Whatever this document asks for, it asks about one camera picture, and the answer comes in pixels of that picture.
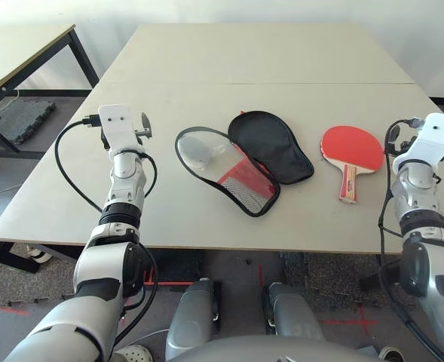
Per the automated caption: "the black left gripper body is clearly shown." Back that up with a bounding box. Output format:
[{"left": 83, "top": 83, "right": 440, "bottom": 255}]
[{"left": 134, "top": 127, "right": 156, "bottom": 147}]

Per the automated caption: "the red ping-pong paddle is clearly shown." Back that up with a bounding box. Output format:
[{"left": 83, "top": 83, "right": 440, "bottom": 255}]
[{"left": 319, "top": 125, "right": 385, "bottom": 205}]

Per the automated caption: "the grey plush keychain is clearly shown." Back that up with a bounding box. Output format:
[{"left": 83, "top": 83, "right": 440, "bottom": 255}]
[{"left": 179, "top": 137, "right": 230, "bottom": 167}]

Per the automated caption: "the red black paddle case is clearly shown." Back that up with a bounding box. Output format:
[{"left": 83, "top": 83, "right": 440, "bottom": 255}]
[{"left": 174, "top": 110, "right": 315, "bottom": 218}]

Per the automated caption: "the dark foam floor mat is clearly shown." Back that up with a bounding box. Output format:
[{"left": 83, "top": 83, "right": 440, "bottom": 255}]
[{"left": 0, "top": 97, "right": 57, "bottom": 144}]

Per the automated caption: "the black-framed side table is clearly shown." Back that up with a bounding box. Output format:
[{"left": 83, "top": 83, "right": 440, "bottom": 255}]
[{"left": 0, "top": 24, "right": 100, "bottom": 159}]

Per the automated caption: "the white striped shoe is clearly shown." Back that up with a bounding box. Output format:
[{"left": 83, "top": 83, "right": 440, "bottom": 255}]
[{"left": 25, "top": 244, "right": 53, "bottom": 264}]

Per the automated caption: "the silver robot left leg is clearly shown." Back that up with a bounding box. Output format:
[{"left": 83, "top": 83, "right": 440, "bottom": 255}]
[{"left": 164, "top": 278, "right": 222, "bottom": 361}]

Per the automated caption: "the silver robot leg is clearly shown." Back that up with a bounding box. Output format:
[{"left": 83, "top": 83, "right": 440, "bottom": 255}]
[
  {"left": 262, "top": 281, "right": 326, "bottom": 342},
  {"left": 164, "top": 278, "right": 222, "bottom": 361}
]

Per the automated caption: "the silver robot right leg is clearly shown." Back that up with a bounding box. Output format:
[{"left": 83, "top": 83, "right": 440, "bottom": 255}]
[{"left": 262, "top": 281, "right": 326, "bottom": 342}]

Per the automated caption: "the white tape roll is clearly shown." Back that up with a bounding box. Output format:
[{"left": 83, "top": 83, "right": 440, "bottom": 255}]
[{"left": 379, "top": 346, "right": 407, "bottom": 362}]

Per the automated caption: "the white perforated shoe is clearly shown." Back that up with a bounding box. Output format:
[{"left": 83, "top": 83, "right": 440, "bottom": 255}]
[{"left": 114, "top": 345, "right": 151, "bottom": 362}]

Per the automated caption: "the grey robot torso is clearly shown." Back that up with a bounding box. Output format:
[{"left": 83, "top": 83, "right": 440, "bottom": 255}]
[{"left": 176, "top": 335, "right": 388, "bottom": 362}]

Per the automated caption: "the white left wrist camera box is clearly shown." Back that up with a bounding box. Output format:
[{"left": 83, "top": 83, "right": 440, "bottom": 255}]
[{"left": 97, "top": 104, "right": 147, "bottom": 155}]

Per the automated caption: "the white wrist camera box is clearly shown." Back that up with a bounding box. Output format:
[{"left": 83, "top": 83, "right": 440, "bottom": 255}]
[
  {"left": 393, "top": 112, "right": 444, "bottom": 169},
  {"left": 97, "top": 104, "right": 147, "bottom": 155}
]

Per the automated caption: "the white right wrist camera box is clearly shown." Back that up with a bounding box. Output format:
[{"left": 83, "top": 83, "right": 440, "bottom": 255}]
[{"left": 393, "top": 112, "right": 444, "bottom": 169}]

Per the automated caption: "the black left wrist camera cable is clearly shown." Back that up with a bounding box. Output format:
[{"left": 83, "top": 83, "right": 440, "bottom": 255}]
[{"left": 54, "top": 115, "right": 158, "bottom": 212}]

